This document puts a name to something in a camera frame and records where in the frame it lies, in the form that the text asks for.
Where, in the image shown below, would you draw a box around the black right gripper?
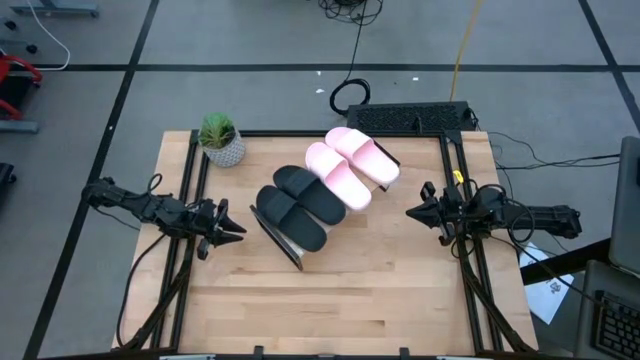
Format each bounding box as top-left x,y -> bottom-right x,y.
405,180 -> 469,247

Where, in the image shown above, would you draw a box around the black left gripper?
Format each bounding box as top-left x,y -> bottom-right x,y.
191,197 -> 248,261

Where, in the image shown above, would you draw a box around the black slide sandal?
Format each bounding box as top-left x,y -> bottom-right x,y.
255,184 -> 329,253
272,164 -> 348,227

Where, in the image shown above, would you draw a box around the pink slide sandal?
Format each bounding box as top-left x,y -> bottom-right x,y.
324,126 -> 402,188
304,141 -> 373,212

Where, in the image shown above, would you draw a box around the plant in white patterned pot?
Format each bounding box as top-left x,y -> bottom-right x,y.
197,111 -> 248,169

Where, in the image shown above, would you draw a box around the black perforated computer case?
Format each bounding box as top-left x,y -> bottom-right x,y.
345,100 -> 477,134

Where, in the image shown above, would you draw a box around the white paper sheet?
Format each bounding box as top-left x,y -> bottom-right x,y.
518,241 -> 577,326

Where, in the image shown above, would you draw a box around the dark desk beam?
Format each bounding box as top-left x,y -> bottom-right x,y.
519,236 -> 614,287

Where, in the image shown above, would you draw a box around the grey side desk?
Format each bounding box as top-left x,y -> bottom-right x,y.
573,258 -> 640,360

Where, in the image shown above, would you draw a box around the grey laptop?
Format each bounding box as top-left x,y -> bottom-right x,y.
606,135 -> 640,279

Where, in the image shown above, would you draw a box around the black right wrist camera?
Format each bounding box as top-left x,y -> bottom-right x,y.
438,185 -> 464,217

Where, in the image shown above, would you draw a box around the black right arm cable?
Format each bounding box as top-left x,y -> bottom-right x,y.
449,181 -> 601,307

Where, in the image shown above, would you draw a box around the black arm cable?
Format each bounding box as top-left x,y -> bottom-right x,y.
115,232 -> 169,349
449,181 -> 601,307

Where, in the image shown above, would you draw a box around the black aluminium table frame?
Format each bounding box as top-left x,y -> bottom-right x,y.
115,129 -> 539,357

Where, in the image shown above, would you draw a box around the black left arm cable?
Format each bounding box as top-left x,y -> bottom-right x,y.
115,232 -> 169,349

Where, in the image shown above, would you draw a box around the thin black floor cables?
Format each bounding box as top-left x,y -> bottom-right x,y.
486,130 -> 622,172

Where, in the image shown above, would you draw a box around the black coiled floor cable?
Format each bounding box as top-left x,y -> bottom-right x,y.
328,0 -> 373,118

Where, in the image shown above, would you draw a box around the yellow hanging cable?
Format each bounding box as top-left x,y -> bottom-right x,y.
448,0 -> 487,103

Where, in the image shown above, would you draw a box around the tangled black cable bundle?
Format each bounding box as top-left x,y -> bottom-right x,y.
317,0 -> 385,27

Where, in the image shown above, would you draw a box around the white floor cable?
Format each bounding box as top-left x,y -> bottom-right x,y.
24,0 -> 72,72

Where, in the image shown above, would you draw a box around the red metal cart frame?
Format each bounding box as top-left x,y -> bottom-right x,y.
0,53 -> 44,122

